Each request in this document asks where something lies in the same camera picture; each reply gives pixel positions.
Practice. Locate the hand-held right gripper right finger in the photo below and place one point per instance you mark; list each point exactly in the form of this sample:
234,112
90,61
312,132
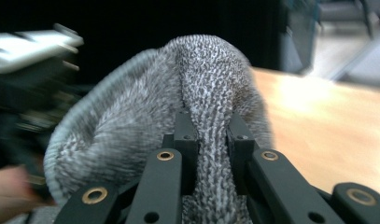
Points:
240,146

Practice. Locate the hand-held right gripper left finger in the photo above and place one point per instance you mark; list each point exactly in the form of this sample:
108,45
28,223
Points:
184,146

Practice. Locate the grey knitted cloth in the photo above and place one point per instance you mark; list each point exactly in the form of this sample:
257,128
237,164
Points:
141,124

